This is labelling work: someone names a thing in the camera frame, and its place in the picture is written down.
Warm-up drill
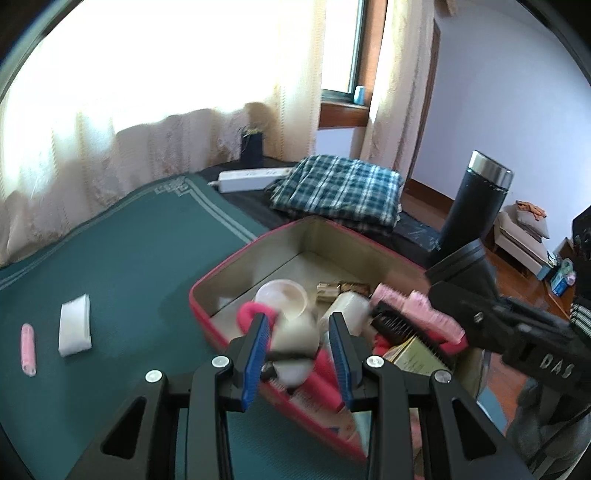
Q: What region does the person's right hand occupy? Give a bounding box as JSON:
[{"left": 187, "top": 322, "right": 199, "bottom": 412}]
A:
[{"left": 505, "top": 376, "right": 591, "bottom": 472}]

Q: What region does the black furniture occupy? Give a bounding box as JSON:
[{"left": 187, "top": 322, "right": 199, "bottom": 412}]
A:
[{"left": 570, "top": 212, "right": 591, "bottom": 273}]

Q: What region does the green plaid cloth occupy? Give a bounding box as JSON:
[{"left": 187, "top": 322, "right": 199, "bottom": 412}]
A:
[{"left": 269, "top": 154, "right": 403, "bottom": 236}]

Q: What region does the panda toy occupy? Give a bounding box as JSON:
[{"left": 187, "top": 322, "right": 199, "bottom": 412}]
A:
[{"left": 270, "top": 318, "right": 321, "bottom": 386}]

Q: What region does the white power strip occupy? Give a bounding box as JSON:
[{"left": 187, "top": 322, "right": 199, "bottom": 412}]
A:
[{"left": 208, "top": 167, "right": 291, "bottom": 193}]

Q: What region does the white sofa bench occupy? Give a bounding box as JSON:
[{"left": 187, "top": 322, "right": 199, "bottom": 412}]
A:
[{"left": 492, "top": 200, "right": 552, "bottom": 278}]

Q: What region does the blue tissue pack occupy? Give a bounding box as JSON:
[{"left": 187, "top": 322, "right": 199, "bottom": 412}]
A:
[{"left": 549, "top": 258, "right": 578, "bottom": 296}]

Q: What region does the pink hair brush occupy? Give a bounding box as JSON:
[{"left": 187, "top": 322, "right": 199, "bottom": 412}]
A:
[{"left": 372, "top": 284, "right": 465, "bottom": 354}]

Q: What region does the green table mat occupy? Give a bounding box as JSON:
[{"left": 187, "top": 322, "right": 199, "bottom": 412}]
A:
[{"left": 0, "top": 174, "right": 509, "bottom": 480}]

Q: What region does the black thermos bottle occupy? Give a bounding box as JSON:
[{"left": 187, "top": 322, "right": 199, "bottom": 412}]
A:
[{"left": 436, "top": 150, "right": 514, "bottom": 266}]

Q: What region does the white folded cloth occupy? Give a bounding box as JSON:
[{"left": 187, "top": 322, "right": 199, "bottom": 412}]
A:
[{"left": 58, "top": 294, "right": 93, "bottom": 357}]

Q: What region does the wooden window frame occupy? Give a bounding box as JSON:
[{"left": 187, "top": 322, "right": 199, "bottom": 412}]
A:
[{"left": 318, "top": 0, "right": 389, "bottom": 130}]

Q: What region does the thin pink hair roller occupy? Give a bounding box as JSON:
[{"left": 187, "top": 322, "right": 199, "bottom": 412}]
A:
[{"left": 20, "top": 323, "right": 37, "bottom": 377}]

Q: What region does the yellow-green cardboard box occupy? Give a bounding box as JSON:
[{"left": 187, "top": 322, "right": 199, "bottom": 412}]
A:
[{"left": 383, "top": 336, "right": 455, "bottom": 374}]

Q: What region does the pink foam curler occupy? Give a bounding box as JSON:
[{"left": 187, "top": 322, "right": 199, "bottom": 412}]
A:
[{"left": 236, "top": 301, "right": 352, "bottom": 411}]

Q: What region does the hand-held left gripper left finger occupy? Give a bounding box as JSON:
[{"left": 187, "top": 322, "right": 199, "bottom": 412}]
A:
[{"left": 55, "top": 313, "right": 271, "bottom": 480}]

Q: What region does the cream lace curtain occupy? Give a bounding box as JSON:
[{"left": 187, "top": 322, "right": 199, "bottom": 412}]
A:
[
  {"left": 0, "top": 0, "right": 324, "bottom": 268},
  {"left": 360, "top": 0, "right": 437, "bottom": 185}
]

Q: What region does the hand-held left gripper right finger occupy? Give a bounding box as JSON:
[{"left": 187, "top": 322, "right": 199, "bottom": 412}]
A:
[{"left": 329, "top": 311, "right": 532, "bottom": 480}]

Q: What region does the white bottle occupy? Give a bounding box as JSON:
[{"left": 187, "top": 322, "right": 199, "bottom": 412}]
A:
[{"left": 321, "top": 293, "right": 370, "bottom": 335}]

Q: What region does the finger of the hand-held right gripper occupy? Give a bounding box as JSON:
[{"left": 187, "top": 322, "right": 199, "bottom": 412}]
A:
[
  {"left": 425, "top": 240, "right": 502, "bottom": 304},
  {"left": 429, "top": 282, "right": 509, "bottom": 357}
]

